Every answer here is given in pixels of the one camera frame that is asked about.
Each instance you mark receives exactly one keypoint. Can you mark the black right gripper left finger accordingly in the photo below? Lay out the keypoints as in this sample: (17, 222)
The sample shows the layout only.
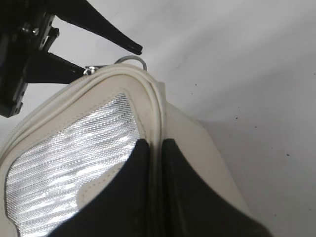
(126, 207)

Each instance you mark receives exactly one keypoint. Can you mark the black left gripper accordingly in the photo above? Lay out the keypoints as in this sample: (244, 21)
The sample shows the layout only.
(24, 29)

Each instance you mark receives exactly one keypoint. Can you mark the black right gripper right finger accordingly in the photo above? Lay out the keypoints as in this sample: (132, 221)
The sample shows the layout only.
(192, 208)

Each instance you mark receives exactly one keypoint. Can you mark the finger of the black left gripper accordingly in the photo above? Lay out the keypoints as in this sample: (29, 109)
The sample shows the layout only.
(82, 14)

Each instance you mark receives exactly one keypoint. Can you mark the cream bag with silver window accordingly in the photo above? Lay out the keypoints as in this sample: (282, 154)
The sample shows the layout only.
(60, 156)

